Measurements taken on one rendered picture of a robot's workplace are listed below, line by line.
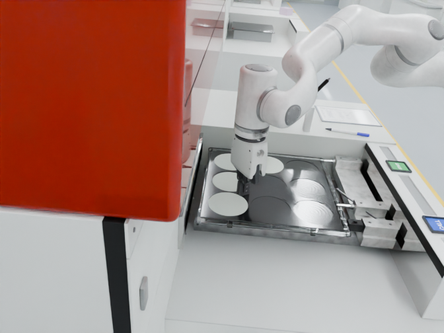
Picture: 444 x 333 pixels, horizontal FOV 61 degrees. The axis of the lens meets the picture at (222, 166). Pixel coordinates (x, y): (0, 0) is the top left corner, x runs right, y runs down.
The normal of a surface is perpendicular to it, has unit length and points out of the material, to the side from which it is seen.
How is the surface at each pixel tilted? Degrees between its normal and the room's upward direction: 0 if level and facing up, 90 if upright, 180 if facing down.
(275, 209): 0
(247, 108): 92
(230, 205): 0
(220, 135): 90
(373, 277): 0
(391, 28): 51
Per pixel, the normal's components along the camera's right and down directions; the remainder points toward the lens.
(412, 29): -0.43, -0.27
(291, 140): -0.05, 0.50
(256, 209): 0.08, -0.86
